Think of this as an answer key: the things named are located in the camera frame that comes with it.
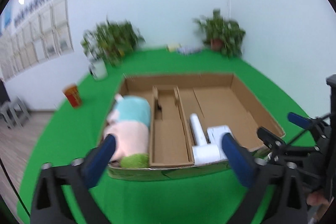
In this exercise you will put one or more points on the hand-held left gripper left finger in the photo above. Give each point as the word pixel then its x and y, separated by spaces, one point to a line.
pixel 101 158

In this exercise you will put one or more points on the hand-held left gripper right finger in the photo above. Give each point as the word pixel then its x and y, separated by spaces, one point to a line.
pixel 237 161

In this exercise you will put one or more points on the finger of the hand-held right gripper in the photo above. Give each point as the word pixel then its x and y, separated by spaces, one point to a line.
pixel 299 119
pixel 270 138

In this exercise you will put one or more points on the white carton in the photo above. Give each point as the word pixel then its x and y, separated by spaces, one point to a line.
pixel 206 153

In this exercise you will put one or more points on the large printed cardboard box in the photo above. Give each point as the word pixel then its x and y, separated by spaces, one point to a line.
pixel 223 103

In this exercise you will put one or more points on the small brown cardboard box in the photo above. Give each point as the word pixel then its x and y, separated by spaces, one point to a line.
pixel 168 140

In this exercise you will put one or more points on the person's right hand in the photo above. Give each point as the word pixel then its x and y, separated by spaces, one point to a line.
pixel 317 198

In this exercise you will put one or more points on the pink and blue plush toy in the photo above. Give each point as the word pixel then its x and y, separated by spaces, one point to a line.
pixel 131 129

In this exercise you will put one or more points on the red paper cup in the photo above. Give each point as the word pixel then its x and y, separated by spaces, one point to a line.
pixel 73 96

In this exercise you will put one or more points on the grey stool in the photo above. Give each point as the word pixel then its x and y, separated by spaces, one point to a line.
pixel 14 111

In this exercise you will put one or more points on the potted plant in terracotta pot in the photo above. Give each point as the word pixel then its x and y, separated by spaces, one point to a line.
pixel 223 32

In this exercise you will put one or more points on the potted plant in white mug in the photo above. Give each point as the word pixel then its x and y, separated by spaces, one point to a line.
pixel 113 37

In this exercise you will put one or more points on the yellow flat packet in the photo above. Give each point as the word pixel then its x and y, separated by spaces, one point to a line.
pixel 173 47

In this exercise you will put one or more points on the grid of framed wall papers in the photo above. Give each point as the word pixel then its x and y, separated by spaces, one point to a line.
pixel 36 35

